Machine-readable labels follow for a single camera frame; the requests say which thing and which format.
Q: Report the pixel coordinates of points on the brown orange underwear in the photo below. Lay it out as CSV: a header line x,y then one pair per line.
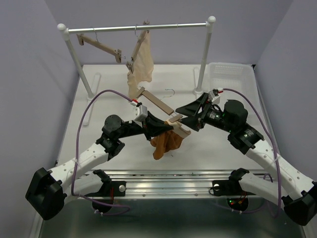
x,y
164,143

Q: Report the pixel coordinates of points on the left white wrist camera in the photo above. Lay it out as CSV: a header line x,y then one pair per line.
x,y
140,112

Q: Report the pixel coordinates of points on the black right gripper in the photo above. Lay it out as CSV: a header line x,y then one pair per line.
x,y
195,121

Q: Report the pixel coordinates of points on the beige clip hanger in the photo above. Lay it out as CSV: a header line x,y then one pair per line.
x,y
117,53
173,121

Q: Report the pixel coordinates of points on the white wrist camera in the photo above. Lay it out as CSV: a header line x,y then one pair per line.
x,y
140,112
214,95

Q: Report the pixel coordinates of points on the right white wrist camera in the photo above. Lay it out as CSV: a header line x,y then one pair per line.
x,y
214,95

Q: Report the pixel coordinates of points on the white plastic basket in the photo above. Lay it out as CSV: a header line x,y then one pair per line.
x,y
235,76

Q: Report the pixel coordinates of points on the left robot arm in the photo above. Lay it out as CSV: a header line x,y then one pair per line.
x,y
50,190

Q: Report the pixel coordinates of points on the aluminium mounting rail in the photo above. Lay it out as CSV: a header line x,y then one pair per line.
x,y
165,185

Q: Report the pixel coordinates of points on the empty beige clip hanger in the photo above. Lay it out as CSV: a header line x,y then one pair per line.
x,y
117,53

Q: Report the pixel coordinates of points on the white and silver clothes rack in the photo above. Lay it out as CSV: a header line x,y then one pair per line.
x,y
92,89

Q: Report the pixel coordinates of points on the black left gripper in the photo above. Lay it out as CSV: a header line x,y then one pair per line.
x,y
153,126

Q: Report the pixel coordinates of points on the beige hanger with cream underwear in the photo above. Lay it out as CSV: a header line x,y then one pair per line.
x,y
143,41

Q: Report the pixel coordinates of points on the cream beige underwear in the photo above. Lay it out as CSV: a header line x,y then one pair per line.
x,y
143,69

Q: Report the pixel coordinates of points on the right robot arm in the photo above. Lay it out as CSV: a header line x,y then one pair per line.
x,y
294,192

